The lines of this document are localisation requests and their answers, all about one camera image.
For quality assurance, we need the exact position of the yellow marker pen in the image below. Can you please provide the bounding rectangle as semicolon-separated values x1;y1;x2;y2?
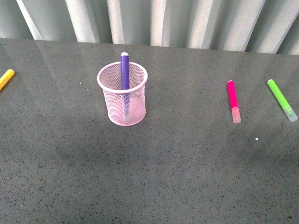
0;69;15;91

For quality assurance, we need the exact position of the grey pleated curtain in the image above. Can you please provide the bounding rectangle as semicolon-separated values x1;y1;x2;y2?
0;0;299;55

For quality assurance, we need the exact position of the green marker pen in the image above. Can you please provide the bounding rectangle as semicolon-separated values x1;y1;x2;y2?
267;79;299;122

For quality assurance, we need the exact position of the pink mesh pen cup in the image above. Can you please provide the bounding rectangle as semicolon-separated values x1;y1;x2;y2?
97;62;148;126

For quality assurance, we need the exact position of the pink marker pen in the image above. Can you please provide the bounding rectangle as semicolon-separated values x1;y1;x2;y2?
227;80;241;124

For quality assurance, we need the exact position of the purple marker pen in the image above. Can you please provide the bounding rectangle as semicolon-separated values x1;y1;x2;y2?
121;52;129;118

